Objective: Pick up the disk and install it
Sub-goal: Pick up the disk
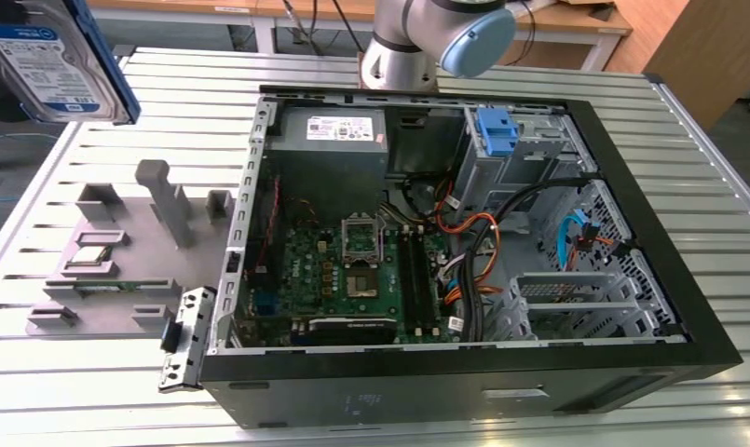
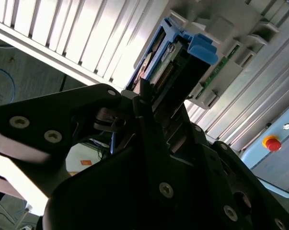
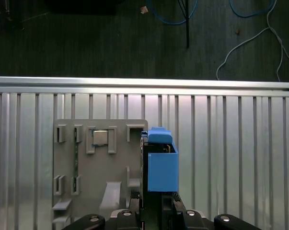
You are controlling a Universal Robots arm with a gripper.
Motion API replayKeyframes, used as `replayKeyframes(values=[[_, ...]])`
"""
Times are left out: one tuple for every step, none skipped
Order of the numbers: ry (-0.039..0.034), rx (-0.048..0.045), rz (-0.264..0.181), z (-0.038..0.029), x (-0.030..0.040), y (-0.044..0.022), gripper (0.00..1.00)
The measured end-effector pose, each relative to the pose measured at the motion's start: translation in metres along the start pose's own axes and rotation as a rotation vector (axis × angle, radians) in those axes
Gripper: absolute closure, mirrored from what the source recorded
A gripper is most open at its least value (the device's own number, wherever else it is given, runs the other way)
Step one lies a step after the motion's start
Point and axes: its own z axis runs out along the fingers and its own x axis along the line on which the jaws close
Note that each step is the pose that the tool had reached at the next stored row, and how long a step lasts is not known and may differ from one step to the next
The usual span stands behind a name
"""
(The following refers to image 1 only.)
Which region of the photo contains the blue data wire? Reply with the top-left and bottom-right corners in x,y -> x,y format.
559,207 -> 591,271

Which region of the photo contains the hard disk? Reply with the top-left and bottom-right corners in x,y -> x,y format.
0,0 -> 142,127

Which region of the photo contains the silver disk bay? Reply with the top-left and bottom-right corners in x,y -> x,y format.
491,272 -> 685,344

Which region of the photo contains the metal socket cover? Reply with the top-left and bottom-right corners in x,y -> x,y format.
339,211 -> 385,266

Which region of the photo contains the grey power supply unit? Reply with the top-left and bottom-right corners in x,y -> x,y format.
265,105 -> 392,215

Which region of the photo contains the black RAM slot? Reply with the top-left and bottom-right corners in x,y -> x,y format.
396,224 -> 423,337

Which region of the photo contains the CPU socket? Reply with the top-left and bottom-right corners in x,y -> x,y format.
341,269 -> 383,300

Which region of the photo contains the green motherboard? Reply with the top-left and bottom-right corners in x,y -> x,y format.
242,223 -> 463,345

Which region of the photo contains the black graphics card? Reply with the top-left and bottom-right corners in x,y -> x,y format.
289,316 -> 397,346

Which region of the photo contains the blue drive cage latch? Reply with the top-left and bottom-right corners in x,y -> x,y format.
472,107 -> 519,158

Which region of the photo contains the silver optical drive cage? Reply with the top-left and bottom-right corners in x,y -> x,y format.
453,105 -> 593,210

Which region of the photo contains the black PC case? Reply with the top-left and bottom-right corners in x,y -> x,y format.
196,83 -> 743,429

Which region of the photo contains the silver expansion slot retainer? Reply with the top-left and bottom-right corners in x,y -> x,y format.
156,286 -> 217,395

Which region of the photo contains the grey parts rack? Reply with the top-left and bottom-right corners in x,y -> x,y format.
24,159 -> 236,339

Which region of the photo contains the green RAM stick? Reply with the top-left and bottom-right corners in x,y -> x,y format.
74,280 -> 142,294

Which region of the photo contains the silver CPU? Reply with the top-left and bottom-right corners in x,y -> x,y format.
66,245 -> 112,266

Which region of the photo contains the white-framed desk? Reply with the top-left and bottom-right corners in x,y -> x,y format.
86,0 -> 276,52

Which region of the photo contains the wooden desk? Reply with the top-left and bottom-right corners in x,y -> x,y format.
509,0 -> 633,71

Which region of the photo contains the wire locking lever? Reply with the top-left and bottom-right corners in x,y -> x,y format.
376,211 -> 389,269

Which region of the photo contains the yellow black wire bundle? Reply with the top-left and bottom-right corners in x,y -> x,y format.
376,199 -> 441,229

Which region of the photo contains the orange wire bundle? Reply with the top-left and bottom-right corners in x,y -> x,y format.
435,185 -> 503,299

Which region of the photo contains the thin red wire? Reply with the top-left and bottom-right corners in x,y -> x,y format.
252,176 -> 283,274

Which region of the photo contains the black cable bundle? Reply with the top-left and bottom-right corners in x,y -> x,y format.
460,171 -> 599,344

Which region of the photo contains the black power connector wire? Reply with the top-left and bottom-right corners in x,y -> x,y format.
569,223 -> 617,271

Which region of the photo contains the blue floor cable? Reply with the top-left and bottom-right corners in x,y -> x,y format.
0,132 -> 58,206

